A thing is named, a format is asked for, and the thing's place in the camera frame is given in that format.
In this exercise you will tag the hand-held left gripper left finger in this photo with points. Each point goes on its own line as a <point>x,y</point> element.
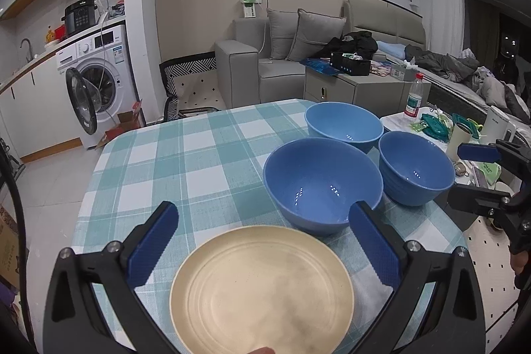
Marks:
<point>153,242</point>

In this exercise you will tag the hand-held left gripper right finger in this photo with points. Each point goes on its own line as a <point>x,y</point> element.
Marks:
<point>373,250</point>

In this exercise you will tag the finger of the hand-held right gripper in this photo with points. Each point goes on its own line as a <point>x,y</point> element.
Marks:
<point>477,200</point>
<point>477,153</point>

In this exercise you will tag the blue bowl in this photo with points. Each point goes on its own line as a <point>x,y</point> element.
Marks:
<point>415,167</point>
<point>344,121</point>
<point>315,180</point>

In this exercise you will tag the cream plate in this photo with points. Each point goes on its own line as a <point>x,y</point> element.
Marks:
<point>261,296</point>

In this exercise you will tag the person's right hand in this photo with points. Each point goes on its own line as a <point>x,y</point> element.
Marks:
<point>520,269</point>

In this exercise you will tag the person's left hand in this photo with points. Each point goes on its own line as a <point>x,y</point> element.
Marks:
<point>262,351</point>

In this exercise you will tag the cream cup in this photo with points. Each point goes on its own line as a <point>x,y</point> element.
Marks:
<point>458,142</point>

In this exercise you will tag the teal lid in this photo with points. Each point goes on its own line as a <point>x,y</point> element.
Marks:
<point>435,128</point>
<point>466,124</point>

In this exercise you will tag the white kettle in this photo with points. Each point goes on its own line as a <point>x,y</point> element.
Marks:
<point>498,121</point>

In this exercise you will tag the white dotted floor mat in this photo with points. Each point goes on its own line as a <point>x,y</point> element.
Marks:
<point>493,275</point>

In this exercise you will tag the bed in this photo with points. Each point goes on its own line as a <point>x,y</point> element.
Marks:
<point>456,88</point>

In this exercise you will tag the grey pillow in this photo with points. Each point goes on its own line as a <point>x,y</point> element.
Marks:
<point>498,88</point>

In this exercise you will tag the plastic water bottle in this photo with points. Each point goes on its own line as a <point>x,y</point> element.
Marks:
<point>413,101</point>

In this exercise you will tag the black device with lights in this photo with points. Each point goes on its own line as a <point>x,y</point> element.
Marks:
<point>508,59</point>

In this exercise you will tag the grey clothes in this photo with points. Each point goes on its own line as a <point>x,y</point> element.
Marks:
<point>439,61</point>

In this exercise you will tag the tissue box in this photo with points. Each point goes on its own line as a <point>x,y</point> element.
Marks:
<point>402,72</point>

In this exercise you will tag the red cardboard box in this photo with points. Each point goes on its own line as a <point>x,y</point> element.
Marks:
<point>128,121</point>

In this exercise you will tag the light blue pillow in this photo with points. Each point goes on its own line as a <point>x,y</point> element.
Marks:
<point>390,49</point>

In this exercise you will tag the beige cabinet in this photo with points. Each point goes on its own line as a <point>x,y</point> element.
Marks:
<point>356,88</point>

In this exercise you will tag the clear black-trimmed bag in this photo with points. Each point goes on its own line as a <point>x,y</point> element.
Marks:
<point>199,112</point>

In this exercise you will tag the brown cardboard box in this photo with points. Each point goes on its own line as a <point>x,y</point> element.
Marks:
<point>10,246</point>

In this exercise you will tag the white curtain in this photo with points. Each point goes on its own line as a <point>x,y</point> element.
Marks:
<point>439,5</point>

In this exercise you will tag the black box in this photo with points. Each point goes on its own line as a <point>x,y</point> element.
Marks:
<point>348,65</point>

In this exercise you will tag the dark jacket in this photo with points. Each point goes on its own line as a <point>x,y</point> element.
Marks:
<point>352,43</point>

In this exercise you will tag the white kitchen base cabinet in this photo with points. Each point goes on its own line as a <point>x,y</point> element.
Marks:
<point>37,109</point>

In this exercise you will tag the blue packet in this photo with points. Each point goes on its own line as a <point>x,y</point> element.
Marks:
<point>319,65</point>

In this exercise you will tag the white washing machine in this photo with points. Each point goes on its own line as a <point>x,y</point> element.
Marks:
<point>108,59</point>

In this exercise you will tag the grey cushion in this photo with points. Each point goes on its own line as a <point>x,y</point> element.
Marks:
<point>282,34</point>
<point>315,34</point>

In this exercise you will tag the grey sofa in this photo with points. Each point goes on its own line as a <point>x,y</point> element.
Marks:
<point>273,76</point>

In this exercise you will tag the metal faucet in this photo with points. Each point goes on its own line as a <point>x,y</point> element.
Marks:
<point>27,45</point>

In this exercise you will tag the black pressure cooker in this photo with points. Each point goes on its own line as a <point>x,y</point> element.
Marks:
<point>81,18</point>

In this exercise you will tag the white wall device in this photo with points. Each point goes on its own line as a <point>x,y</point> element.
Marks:
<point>250,7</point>

